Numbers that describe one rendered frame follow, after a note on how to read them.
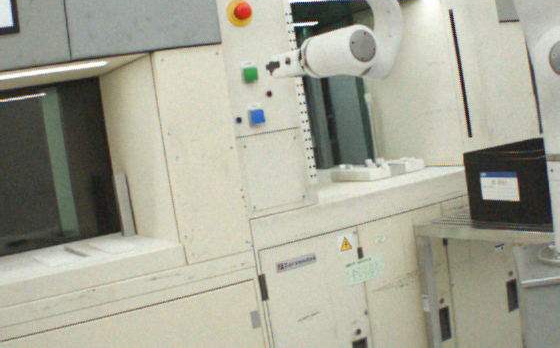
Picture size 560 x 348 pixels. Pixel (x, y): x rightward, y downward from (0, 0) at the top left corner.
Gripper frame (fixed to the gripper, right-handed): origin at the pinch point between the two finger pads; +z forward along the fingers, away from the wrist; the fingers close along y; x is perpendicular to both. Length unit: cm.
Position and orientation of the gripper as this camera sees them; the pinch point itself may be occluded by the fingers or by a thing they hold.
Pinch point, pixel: (277, 67)
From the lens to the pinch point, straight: 165.5
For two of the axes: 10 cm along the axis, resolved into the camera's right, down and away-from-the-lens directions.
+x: -1.5, -9.9, -0.7
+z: -5.1, 0.2, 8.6
